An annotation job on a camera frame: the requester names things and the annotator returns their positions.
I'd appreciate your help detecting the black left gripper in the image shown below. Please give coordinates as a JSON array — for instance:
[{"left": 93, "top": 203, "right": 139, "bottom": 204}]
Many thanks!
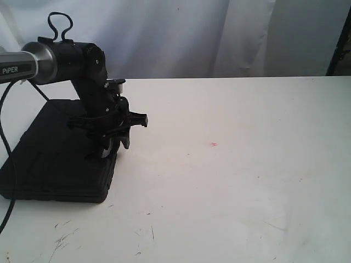
[{"left": 68, "top": 78, "right": 148, "bottom": 159}]

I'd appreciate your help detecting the black plastic tool case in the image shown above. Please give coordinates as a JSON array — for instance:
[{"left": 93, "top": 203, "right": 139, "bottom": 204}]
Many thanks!
[{"left": 1, "top": 100, "right": 120, "bottom": 203}]

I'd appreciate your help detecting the left robot arm silver black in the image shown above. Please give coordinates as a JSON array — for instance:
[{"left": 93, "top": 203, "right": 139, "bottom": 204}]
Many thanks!
[{"left": 1, "top": 37, "right": 148, "bottom": 158}]

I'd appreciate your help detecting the white backdrop curtain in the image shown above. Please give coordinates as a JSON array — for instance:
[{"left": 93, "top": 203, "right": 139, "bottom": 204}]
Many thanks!
[{"left": 1, "top": 1, "right": 350, "bottom": 78}]

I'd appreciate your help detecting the black stand pole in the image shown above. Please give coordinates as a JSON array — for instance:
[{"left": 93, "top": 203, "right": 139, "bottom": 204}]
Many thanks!
[{"left": 326, "top": 9, "right": 350, "bottom": 76}]

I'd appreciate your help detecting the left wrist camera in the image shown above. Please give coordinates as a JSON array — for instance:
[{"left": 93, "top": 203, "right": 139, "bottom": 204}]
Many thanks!
[{"left": 105, "top": 79, "right": 126, "bottom": 94}]

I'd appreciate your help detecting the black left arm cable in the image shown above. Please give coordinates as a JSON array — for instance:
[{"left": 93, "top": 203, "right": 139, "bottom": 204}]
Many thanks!
[{"left": 0, "top": 81, "right": 47, "bottom": 231}]

